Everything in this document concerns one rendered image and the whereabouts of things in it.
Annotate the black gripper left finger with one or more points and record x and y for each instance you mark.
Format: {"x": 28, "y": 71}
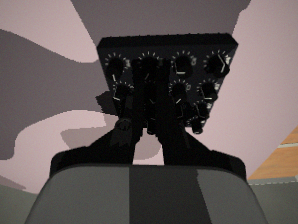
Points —
{"x": 114, "y": 146}

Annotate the black knob box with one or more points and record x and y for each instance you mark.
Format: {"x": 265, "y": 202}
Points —
{"x": 155, "y": 58}

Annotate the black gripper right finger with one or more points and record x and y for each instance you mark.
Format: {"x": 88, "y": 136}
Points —
{"x": 179, "y": 147}

